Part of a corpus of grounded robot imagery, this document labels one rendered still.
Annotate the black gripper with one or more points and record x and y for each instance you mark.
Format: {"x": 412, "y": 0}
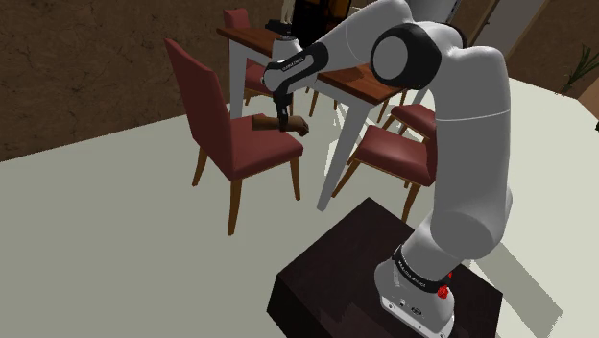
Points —
{"x": 281, "y": 104}

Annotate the brown cylinder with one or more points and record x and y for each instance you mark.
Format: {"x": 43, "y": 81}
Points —
{"x": 264, "y": 123}

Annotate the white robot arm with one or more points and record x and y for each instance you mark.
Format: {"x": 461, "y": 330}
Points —
{"x": 470, "y": 154}

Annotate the red chair with wooden legs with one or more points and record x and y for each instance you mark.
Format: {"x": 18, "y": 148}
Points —
{"x": 243, "y": 145}
{"x": 393, "y": 154}
{"x": 414, "y": 116}
{"x": 255, "y": 77}

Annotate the wooden table with white legs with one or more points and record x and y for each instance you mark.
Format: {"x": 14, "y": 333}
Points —
{"x": 355, "y": 84}

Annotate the green plant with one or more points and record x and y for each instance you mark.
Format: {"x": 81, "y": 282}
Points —
{"x": 578, "y": 65}

